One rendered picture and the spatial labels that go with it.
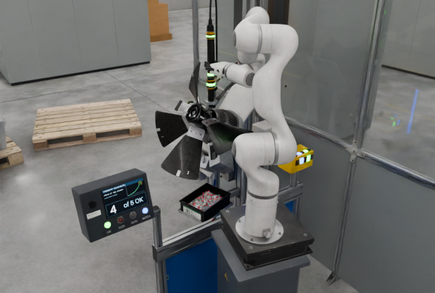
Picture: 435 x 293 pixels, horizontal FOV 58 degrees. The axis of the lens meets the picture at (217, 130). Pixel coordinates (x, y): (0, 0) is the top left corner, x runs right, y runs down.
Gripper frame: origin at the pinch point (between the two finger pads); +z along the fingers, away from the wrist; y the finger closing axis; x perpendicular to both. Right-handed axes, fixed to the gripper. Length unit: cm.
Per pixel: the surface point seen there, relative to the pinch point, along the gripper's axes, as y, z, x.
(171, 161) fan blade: -23, 6, -52
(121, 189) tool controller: -68, -41, -28
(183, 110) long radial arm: 6, 41, -40
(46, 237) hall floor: -78, 114, -151
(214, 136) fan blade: -6.9, -12.9, -34.0
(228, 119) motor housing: 13.0, 2.3, -34.8
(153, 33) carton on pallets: 332, 742, -136
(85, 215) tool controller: -83, -42, -33
